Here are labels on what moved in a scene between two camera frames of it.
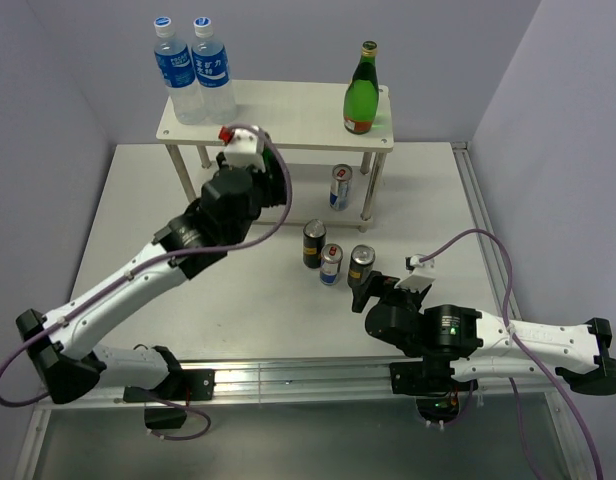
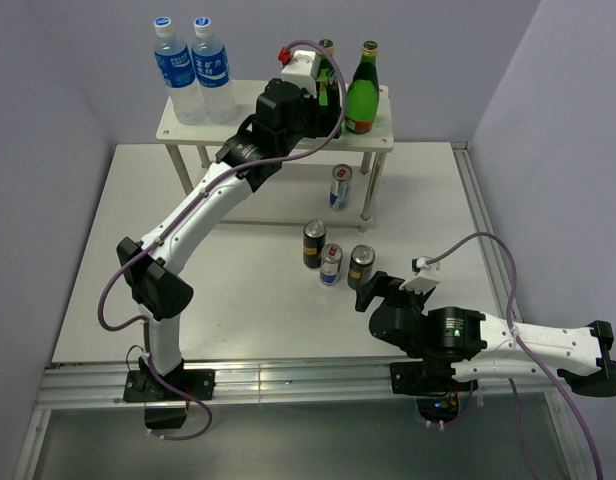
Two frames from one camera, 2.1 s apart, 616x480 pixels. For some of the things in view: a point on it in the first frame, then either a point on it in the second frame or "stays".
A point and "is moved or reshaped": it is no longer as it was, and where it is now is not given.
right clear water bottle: x=212 y=71 stays
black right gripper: x=382 y=285 stays
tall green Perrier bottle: x=361 y=100 stays
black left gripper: x=275 y=190 -> x=323 y=122
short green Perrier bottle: x=267 y=154 is moved or reshaped
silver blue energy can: x=339 y=189 stays
